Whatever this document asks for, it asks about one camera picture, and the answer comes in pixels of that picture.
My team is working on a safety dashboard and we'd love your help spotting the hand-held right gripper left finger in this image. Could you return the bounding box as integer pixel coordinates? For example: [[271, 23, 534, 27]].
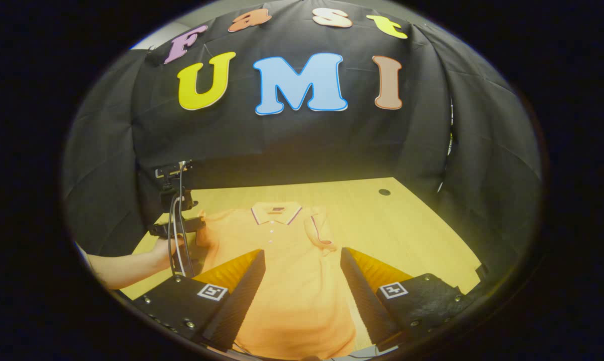
[[131, 249, 266, 351]]

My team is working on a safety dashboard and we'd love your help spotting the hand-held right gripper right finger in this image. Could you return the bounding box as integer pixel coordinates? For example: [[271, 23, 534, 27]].
[[339, 247, 478, 352]]

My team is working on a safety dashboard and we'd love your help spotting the orange T-shirt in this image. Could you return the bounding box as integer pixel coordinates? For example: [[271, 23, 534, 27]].
[[195, 202, 357, 360]]

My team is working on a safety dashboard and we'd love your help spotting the left hand-held gripper cable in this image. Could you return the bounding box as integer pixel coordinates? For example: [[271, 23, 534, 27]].
[[167, 161, 196, 277]]

